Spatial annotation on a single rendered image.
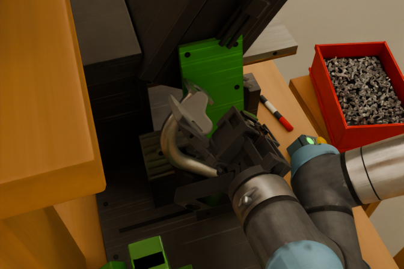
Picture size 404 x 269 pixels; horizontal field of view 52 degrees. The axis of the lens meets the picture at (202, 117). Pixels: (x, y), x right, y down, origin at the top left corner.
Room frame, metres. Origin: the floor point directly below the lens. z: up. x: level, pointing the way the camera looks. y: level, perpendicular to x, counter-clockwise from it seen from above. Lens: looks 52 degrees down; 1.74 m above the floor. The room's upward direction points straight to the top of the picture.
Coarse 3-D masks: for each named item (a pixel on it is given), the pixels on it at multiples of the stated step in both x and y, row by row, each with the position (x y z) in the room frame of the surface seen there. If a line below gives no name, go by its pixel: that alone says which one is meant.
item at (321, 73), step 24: (336, 48) 0.93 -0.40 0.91; (360, 48) 0.93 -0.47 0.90; (384, 48) 0.92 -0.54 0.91; (312, 72) 0.91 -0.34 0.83; (336, 72) 0.85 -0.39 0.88; (360, 72) 0.85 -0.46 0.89; (384, 72) 0.86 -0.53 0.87; (336, 96) 0.73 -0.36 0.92; (360, 96) 0.77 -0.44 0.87; (384, 96) 0.76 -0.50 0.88; (336, 120) 0.68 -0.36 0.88; (360, 120) 0.68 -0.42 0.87; (384, 120) 0.68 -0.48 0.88; (336, 144) 0.63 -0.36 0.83; (360, 144) 0.63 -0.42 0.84
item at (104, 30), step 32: (96, 0) 0.70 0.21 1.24; (96, 32) 0.60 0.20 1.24; (128, 32) 0.60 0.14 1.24; (96, 64) 0.52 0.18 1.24; (128, 64) 0.54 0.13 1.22; (96, 96) 0.51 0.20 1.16; (128, 96) 0.53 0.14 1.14; (96, 128) 0.51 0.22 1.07; (128, 128) 0.53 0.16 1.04; (128, 160) 0.53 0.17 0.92
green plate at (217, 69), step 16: (192, 48) 0.53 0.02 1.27; (208, 48) 0.53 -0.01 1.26; (224, 48) 0.54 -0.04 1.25; (240, 48) 0.55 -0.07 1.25; (192, 64) 0.52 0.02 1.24; (208, 64) 0.53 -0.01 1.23; (224, 64) 0.53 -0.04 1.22; (240, 64) 0.54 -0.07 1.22; (192, 80) 0.51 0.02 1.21; (208, 80) 0.52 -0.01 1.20; (224, 80) 0.52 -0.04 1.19; (240, 80) 0.53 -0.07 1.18; (224, 96) 0.52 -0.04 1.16; (240, 96) 0.52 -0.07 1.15; (208, 112) 0.50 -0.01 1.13; (224, 112) 0.51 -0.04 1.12
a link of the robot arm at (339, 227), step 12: (312, 216) 0.23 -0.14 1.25; (324, 216) 0.23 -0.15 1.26; (336, 216) 0.23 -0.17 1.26; (348, 216) 0.23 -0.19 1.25; (324, 228) 0.21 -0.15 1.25; (336, 228) 0.21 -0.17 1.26; (348, 228) 0.21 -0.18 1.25; (336, 240) 0.20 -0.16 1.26; (348, 240) 0.20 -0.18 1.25; (348, 252) 0.18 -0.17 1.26; (360, 252) 0.19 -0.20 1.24; (348, 264) 0.16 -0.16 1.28; (360, 264) 0.17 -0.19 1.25
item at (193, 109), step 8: (192, 96) 0.40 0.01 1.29; (200, 96) 0.40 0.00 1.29; (176, 104) 0.40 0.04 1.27; (184, 104) 0.40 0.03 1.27; (192, 104) 0.39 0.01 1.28; (200, 104) 0.39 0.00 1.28; (176, 112) 0.39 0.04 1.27; (184, 112) 0.39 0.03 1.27; (192, 112) 0.38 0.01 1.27; (200, 112) 0.38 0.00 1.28; (176, 120) 0.38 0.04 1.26; (192, 120) 0.37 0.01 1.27; (200, 120) 0.37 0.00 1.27; (208, 120) 0.37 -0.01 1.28; (200, 128) 0.36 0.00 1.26; (208, 128) 0.36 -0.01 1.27
